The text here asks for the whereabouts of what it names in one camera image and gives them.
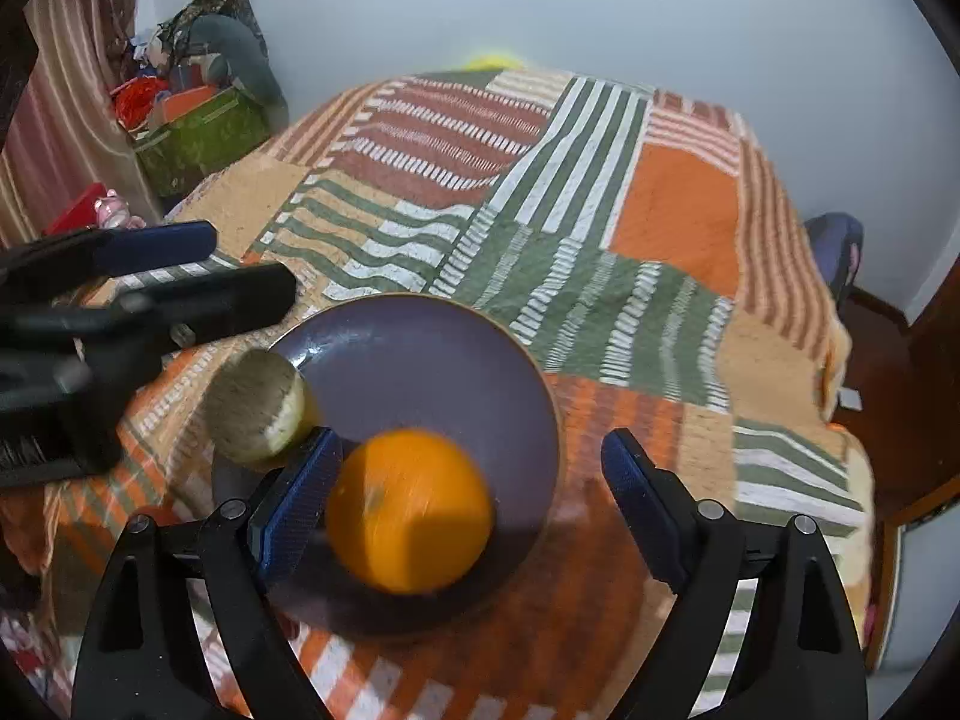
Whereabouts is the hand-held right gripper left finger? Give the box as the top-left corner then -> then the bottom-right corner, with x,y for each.
72,426 -> 344,720

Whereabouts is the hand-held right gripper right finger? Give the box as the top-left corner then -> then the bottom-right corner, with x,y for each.
601,429 -> 871,720

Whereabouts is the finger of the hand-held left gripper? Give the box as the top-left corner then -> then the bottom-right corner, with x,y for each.
0,262 -> 298,361
0,220 -> 218,293

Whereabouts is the yellow-green guava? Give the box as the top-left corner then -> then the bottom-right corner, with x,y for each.
204,349 -> 322,464

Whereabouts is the orange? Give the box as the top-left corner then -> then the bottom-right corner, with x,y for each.
325,427 -> 496,595

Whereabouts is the purple plate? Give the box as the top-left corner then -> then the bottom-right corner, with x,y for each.
211,292 -> 563,637

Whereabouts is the pink toy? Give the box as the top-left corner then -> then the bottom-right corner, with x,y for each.
94,193 -> 148,230

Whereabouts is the red bag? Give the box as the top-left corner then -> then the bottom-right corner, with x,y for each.
43,181 -> 112,236

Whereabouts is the green storage box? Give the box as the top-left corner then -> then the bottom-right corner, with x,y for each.
135,84 -> 274,199

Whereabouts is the striped curtain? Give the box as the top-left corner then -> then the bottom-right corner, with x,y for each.
0,0 -> 148,248

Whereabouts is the pile of clothes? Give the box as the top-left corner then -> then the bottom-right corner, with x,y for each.
109,0 -> 290,133

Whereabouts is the wooden furniture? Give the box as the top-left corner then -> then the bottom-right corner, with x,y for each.
832,255 -> 960,676

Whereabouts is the patchwork striped blanket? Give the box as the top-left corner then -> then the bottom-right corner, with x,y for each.
0,69 -> 877,720

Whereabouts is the blue chair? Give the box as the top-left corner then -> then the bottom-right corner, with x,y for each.
804,213 -> 865,301

